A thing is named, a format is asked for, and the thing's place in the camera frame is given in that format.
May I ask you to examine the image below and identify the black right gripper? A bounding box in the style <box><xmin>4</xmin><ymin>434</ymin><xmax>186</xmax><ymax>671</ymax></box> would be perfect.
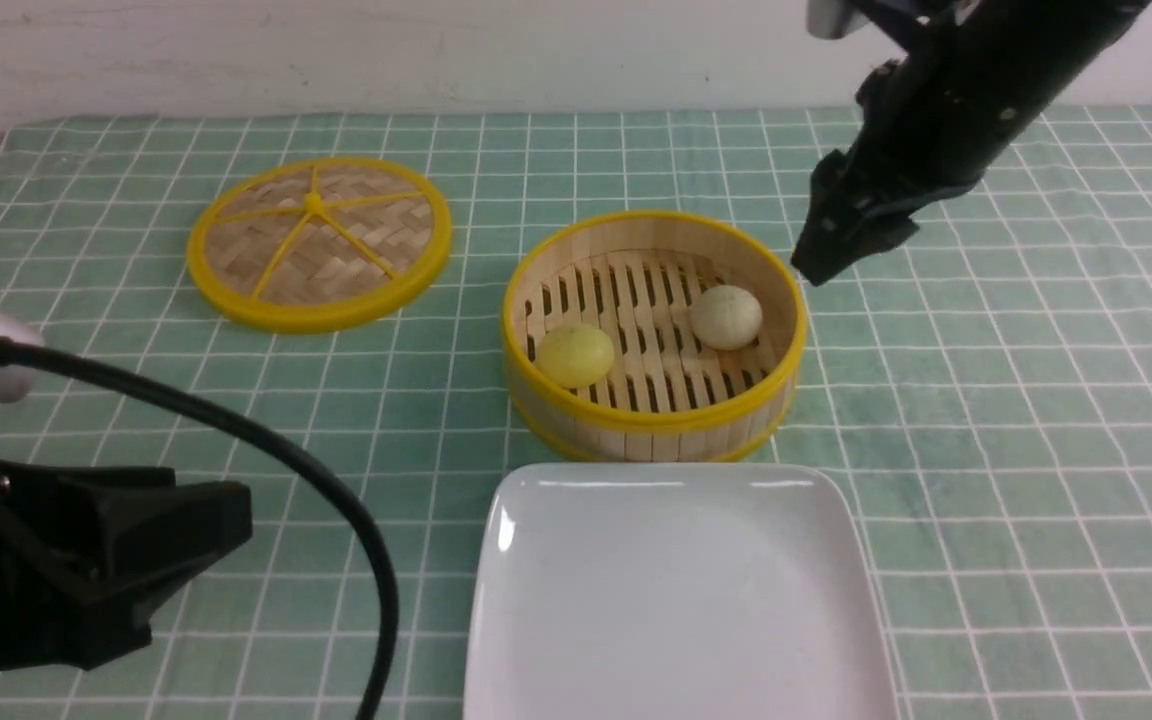
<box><xmin>791</xmin><ymin>1</ymin><xmax>1147</xmax><ymax>287</ymax></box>

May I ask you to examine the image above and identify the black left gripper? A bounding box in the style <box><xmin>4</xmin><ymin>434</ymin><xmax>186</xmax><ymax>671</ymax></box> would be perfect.
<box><xmin>0</xmin><ymin>460</ymin><xmax>253</xmax><ymax>673</ymax></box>

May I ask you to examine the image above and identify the beige steamed bun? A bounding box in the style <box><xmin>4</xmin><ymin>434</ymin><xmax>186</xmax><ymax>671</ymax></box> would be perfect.
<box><xmin>689</xmin><ymin>285</ymin><xmax>764</xmax><ymax>351</ymax></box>

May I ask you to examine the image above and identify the yellow steamed bun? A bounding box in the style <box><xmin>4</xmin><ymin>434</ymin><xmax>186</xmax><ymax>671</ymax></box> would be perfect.
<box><xmin>535</xmin><ymin>323</ymin><xmax>616</xmax><ymax>389</ymax></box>

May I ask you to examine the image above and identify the white square plate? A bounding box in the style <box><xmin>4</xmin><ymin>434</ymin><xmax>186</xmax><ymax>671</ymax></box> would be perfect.
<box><xmin>462</xmin><ymin>462</ymin><xmax>900</xmax><ymax>719</ymax></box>

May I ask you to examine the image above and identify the yellow-rimmed bamboo steamer basket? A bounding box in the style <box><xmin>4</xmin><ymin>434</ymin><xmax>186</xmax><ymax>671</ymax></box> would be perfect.
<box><xmin>500</xmin><ymin>210</ymin><xmax>809</xmax><ymax>462</ymax></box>

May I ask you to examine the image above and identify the green checkered tablecloth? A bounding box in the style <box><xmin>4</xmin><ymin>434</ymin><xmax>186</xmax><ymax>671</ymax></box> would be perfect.
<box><xmin>0</xmin><ymin>106</ymin><xmax>1152</xmax><ymax>719</ymax></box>

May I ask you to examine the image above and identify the yellow-rimmed bamboo steamer lid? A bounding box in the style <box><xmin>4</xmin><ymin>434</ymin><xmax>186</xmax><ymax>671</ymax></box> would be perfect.
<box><xmin>185</xmin><ymin>158</ymin><xmax>453</xmax><ymax>334</ymax></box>

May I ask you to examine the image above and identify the black cable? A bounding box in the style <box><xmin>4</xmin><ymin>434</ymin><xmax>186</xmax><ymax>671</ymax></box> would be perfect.
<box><xmin>0</xmin><ymin>325</ymin><xmax>401</xmax><ymax>720</ymax></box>

